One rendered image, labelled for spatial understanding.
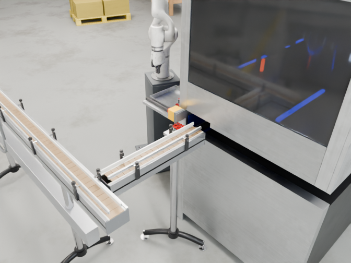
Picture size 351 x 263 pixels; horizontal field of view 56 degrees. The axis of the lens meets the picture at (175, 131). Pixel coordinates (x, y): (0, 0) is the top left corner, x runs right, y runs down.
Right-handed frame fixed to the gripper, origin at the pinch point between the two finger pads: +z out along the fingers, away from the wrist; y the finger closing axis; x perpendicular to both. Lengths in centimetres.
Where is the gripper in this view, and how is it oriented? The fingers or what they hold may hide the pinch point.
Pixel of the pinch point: (158, 70)
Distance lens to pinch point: 237.1
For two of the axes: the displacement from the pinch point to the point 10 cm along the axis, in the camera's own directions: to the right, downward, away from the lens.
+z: -0.1, 8.2, 5.7
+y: 7.3, -3.8, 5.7
